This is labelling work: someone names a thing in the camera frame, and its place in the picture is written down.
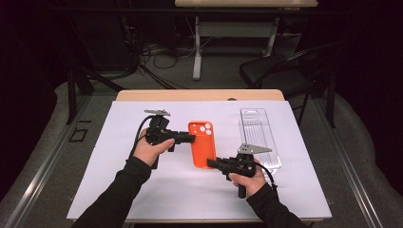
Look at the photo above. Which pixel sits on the black equipment case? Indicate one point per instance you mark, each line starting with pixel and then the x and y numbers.
pixel 104 44

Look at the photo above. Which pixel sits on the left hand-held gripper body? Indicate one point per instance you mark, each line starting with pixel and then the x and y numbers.
pixel 158 131

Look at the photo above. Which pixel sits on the metal floor rail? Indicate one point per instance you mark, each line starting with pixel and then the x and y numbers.
pixel 355 177
pixel 39 177

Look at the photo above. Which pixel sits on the person's left hand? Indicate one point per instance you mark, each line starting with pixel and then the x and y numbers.
pixel 147 152

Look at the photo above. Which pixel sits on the black metal stand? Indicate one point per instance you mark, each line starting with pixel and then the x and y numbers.
pixel 71 98

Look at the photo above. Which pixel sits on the light wood desk white legs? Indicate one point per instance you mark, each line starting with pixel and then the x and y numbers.
pixel 247 3

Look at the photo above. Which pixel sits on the clear plastic package tray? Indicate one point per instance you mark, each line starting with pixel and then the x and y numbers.
pixel 256 133

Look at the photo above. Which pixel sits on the dark curtain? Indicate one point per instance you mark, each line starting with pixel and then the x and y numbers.
pixel 22 95
pixel 380 95

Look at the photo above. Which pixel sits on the black horizontal frame bar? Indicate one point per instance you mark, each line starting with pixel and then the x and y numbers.
pixel 221 12

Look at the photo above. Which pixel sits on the black folding chair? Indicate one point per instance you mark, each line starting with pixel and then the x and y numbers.
pixel 278 76

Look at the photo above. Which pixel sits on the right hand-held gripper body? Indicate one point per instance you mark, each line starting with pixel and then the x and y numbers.
pixel 242 164

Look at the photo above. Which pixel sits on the orange phone case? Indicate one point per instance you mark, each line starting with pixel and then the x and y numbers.
pixel 202 148

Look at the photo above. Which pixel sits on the person's right hand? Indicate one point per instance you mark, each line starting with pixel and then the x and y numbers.
pixel 253 185

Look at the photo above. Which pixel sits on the white table cover sheet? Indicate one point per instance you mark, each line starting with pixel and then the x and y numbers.
pixel 190 196

